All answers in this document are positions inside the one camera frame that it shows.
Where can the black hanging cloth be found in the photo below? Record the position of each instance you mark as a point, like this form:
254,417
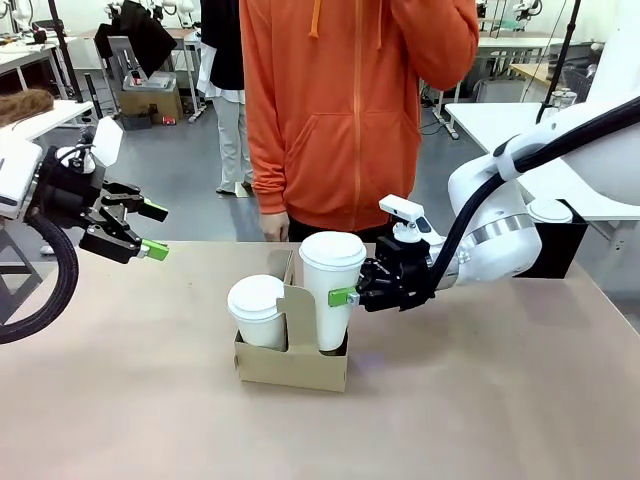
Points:
145,35

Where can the short white paper cup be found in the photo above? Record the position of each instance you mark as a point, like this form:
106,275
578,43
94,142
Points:
260,330

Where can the white table with grey legs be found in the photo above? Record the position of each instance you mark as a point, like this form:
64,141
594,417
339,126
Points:
505,44

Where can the stack of white lids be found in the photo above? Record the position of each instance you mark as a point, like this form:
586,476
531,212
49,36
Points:
550,211

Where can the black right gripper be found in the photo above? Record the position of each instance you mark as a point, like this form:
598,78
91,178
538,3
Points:
407,272

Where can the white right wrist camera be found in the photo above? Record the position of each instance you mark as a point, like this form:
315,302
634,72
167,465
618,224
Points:
400,207

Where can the person's right hand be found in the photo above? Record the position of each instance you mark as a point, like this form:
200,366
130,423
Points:
274,226

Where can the white table with fur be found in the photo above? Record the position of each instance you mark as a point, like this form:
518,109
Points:
60,112

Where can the large white table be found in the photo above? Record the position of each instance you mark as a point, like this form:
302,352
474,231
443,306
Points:
480,125

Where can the black slanted pole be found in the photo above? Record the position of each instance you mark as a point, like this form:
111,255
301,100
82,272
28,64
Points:
562,50

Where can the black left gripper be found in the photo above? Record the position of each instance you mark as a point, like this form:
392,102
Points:
65,192

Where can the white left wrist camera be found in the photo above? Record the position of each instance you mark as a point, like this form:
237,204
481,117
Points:
107,140

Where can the brown cardboard cup carrier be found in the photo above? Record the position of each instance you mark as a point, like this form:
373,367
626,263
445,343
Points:
295,367

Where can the brown cardboard box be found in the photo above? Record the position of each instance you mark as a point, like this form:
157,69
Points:
150,104

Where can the grey plastic bin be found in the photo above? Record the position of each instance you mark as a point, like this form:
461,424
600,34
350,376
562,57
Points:
160,81

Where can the person's left forearm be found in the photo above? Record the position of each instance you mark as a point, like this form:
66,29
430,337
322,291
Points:
450,45

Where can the tall white paper cup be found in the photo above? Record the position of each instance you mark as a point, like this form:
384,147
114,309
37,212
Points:
330,320

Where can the black box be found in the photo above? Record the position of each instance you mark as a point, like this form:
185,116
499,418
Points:
555,250

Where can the cluttered white workbench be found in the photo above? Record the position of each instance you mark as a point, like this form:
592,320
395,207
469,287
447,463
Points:
20,55

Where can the person's right forearm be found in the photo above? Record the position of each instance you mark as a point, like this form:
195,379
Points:
265,165

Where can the white plastic cup lid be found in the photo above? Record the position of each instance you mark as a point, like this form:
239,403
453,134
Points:
252,295
332,250

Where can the wooden top table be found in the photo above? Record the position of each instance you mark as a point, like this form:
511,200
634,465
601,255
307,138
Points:
532,72

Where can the brown furry bundle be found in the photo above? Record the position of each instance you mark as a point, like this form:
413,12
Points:
25,106

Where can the person in white trousers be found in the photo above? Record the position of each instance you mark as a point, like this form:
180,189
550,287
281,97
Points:
232,125

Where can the black tripod stand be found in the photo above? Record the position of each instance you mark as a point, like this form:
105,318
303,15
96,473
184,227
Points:
67,65

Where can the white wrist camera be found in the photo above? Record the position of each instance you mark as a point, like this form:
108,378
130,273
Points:
107,140
400,207

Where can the small black case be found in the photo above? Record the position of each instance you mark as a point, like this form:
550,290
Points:
136,122

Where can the person in orange hoodie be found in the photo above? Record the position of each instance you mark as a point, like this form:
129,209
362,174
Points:
340,125

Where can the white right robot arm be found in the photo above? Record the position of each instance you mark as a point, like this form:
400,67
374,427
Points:
500,230

